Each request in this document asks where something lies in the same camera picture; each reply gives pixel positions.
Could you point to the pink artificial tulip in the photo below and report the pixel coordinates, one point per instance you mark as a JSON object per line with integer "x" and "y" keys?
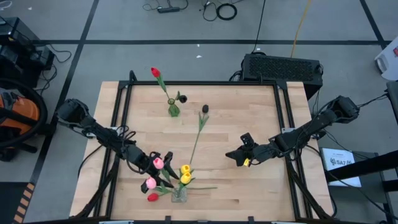
{"x": 151, "y": 183}
{"x": 158, "y": 163}

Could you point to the black equipment stack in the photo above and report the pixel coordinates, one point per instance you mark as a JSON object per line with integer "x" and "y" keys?
{"x": 18, "y": 34}

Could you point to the white printed box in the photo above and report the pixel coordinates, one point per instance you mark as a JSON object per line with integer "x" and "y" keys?
{"x": 339, "y": 161}

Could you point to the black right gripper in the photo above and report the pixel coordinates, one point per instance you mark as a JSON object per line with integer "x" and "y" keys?
{"x": 259, "y": 152}

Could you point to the black metal table frame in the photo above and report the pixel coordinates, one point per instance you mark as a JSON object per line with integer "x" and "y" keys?
{"x": 202, "y": 83}

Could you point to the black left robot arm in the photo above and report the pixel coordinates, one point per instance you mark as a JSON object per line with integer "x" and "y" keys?
{"x": 102, "y": 133}

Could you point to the black computer case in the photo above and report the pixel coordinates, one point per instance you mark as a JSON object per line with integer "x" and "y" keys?
{"x": 280, "y": 68}

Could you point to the white angular box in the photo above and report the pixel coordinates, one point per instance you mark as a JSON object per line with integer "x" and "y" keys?
{"x": 388, "y": 62}

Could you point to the black power strip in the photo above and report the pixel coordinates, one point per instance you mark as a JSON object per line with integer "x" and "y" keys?
{"x": 168, "y": 10}

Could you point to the green glass vase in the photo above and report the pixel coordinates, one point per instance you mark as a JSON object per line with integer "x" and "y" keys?
{"x": 174, "y": 110}

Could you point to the black metal bar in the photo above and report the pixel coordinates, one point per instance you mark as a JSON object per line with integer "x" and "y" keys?
{"x": 367, "y": 166}

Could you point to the red artificial tulip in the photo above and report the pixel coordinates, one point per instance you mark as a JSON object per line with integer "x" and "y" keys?
{"x": 155, "y": 72}
{"x": 153, "y": 197}

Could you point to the black artificial tulip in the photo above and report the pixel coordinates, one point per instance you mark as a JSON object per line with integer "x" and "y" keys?
{"x": 205, "y": 108}
{"x": 182, "y": 99}

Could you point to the clear cut-glass vase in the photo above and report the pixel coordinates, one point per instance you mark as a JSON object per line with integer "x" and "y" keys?
{"x": 179, "y": 198}

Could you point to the orange black vacuum cleaner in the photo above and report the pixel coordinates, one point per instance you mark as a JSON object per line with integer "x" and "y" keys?
{"x": 21, "y": 112}

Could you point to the yellow artificial tulip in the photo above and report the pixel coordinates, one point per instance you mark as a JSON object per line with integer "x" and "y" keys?
{"x": 185, "y": 169}
{"x": 186, "y": 178}

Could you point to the yellow tape tag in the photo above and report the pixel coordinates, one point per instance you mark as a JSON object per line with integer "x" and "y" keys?
{"x": 246, "y": 162}

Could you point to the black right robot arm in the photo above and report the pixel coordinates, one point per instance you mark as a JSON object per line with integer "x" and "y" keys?
{"x": 311, "y": 129}

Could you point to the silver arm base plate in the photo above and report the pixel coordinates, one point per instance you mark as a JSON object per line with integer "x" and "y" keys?
{"x": 288, "y": 130}

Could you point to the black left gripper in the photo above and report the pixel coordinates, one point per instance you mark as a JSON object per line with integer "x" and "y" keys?
{"x": 141, "y": 161}

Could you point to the silver aluminium extrusion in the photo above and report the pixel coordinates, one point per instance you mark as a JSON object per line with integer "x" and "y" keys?
{"x": 288, "y": 222}
{"x": 116, "y": 222}

